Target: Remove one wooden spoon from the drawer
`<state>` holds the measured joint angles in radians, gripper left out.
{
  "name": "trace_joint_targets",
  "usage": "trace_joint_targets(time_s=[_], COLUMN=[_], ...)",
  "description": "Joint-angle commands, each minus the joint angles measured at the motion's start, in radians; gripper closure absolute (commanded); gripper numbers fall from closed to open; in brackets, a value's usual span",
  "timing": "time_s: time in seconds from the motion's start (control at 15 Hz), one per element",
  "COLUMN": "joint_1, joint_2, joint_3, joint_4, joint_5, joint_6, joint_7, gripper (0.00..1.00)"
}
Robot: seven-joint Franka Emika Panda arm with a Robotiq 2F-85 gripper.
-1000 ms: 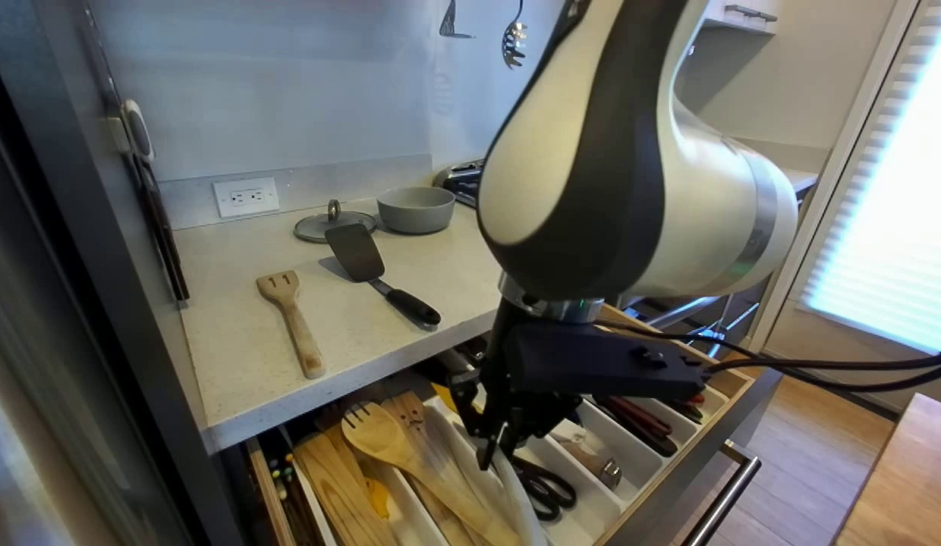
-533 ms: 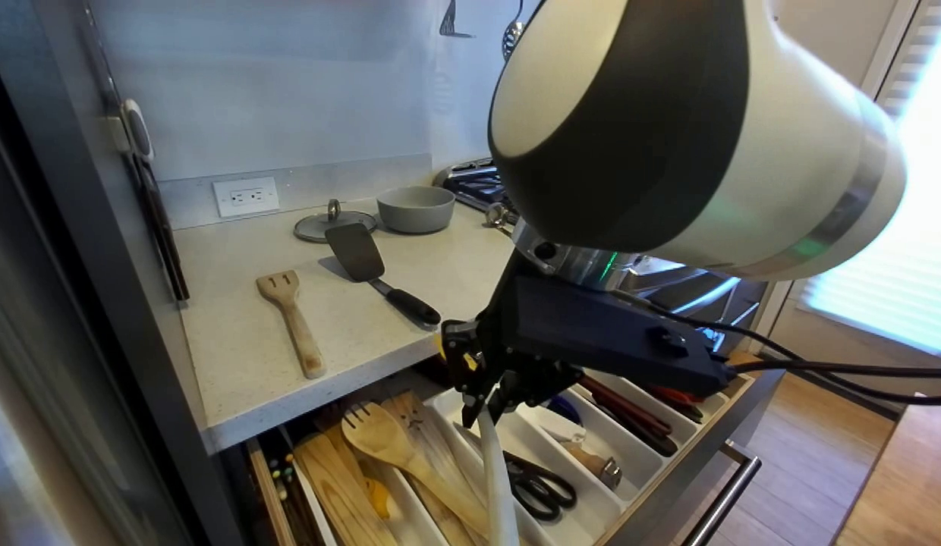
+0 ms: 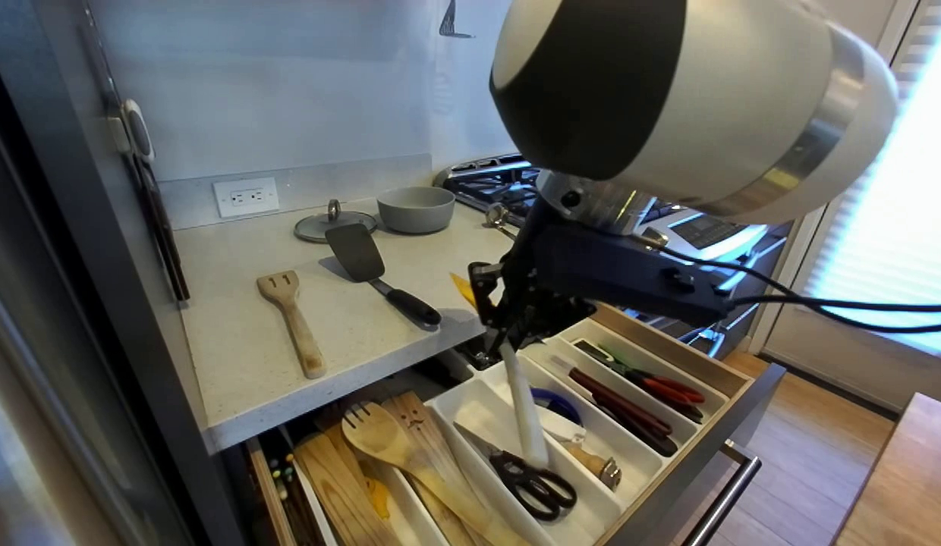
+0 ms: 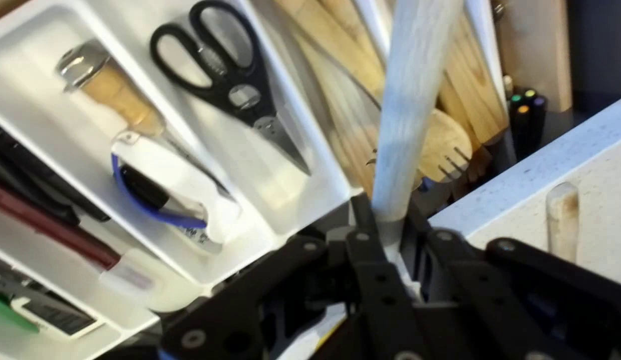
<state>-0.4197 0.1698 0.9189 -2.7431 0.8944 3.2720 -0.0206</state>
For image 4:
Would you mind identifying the wooden slotted spatula in drawer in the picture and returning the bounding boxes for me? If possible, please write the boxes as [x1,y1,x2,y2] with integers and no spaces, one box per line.
[417,13,511,187]

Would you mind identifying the white and blue opener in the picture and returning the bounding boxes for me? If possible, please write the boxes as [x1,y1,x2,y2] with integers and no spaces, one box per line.
[107,129,242,246]

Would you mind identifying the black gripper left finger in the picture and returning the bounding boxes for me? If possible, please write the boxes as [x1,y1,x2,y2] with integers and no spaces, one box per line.
[159,195,435,360]

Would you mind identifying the dark red handled knife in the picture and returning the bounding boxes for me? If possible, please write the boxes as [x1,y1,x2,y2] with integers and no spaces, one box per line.
[0,179,124,273]

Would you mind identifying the white plastic cutlery organizer tray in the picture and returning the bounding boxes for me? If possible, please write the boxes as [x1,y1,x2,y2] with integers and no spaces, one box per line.
[0,0,367,360]

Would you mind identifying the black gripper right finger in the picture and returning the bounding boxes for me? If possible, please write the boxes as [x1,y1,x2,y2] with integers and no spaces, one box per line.
[402,219,621,360]

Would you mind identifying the wooden handled tool, metal cap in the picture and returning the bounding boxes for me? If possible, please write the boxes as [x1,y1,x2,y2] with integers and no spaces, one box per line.
[54,39,167,141]

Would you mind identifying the wooden spoon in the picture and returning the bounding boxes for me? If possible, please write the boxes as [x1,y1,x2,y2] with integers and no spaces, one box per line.
[277,0,386,197]

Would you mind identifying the black handled kitchen scissors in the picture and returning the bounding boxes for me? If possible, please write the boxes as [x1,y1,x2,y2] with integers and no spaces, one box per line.
[147,0,313,179]

